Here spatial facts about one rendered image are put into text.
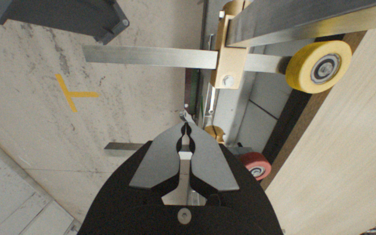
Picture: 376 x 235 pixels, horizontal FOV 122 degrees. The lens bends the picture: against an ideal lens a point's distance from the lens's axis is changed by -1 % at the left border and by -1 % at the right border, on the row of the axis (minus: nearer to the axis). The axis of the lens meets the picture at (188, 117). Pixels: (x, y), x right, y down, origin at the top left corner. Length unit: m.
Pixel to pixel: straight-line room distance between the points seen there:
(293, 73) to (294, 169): 0.26
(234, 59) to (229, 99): 0.31
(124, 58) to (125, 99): 1.07
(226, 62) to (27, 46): 1.70
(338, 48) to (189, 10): 0.98
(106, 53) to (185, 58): 0.15
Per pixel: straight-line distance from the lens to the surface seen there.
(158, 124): 1.33
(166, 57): 0.24
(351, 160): 0.53
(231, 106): 0.55
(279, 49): 0.49
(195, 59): 0.24
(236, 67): 0.24
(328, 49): 0.28
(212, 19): 0.41
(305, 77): 0.27
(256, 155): 0.35
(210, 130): 0.30
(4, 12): 0.83
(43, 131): 2.24
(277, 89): 0.45
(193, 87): 0.40
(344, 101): 0.36
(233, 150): 0.37
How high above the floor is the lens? 1.09
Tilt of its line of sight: 62 degrees down
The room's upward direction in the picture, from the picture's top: 180 degrees clockwise
